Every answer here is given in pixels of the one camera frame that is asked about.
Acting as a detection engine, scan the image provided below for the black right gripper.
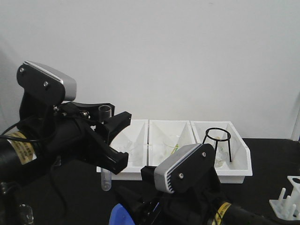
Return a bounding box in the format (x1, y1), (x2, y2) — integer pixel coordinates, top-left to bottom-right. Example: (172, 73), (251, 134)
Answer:
(115, 166), (222, 225)

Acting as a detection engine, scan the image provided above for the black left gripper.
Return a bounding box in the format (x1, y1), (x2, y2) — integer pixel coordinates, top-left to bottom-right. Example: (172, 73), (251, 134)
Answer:
(18, 93), (131, 174)

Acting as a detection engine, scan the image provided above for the clear glass test tube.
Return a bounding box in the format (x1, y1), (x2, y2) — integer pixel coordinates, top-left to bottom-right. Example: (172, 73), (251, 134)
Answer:
(98, 105), (112, 192)

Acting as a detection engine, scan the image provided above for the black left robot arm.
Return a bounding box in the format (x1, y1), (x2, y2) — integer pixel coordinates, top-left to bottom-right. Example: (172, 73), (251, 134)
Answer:
(0, 93), (131, 225)

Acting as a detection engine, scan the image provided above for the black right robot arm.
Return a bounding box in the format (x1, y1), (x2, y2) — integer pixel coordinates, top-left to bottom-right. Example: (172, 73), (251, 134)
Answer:
(116, 166), (299, 225)

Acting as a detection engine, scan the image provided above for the white test tube rack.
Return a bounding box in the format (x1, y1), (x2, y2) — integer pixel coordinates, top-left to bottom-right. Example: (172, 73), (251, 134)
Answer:
(269, 176), (300, 221)

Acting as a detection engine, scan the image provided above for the glass funnel in bin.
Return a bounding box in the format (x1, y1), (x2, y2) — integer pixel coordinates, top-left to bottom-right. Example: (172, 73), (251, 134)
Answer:
(112, 140), (140, 163)

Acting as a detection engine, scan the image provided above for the left white storage bin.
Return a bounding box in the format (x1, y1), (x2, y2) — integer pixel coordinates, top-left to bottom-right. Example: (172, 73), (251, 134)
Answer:
(111, 120), (149, 181)

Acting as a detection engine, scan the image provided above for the white storage bin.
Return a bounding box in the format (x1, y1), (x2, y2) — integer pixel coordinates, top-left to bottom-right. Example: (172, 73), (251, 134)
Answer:
(190, 121), (253, 184)
(111, 120), (149, 181)
(148, 120), (195, 166)

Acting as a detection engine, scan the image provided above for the middle white storage bin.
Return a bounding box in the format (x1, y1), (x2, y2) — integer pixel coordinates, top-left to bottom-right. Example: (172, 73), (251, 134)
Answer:
(148, 120), (195, 166)

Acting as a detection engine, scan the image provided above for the glassware with green stripe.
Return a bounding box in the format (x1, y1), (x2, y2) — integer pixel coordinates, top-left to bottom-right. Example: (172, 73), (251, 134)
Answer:
(163, 138), (180, 156)

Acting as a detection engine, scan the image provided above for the right white storage bin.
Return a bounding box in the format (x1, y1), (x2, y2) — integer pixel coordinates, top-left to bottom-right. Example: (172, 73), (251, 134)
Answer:
(190, 121), (253, 184)

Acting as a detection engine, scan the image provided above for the blue plastic tray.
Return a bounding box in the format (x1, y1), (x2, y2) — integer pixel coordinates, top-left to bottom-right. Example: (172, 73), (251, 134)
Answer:
(109, 203), (135, 225)

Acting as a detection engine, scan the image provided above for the clear glass beaker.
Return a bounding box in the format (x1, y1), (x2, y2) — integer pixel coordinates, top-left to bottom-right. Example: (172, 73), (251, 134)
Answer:
(18, 204), (34, 225)

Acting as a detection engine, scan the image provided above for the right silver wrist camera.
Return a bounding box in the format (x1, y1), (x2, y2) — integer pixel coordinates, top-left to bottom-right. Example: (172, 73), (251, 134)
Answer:
(154, 143), (217, 194)

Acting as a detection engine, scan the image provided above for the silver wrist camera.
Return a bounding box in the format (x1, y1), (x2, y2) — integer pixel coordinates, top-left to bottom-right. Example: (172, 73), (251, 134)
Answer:
(154, 143), (217, 194)
(16, 60), (77, 106)

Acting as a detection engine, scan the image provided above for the black wire tripod stand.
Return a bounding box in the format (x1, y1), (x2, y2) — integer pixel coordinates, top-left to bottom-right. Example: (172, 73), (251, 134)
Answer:
(202, 127), (232, 162)

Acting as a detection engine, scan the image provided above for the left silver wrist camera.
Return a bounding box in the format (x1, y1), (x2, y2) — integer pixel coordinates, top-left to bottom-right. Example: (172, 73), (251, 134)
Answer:
(16, 60), (77, 106)

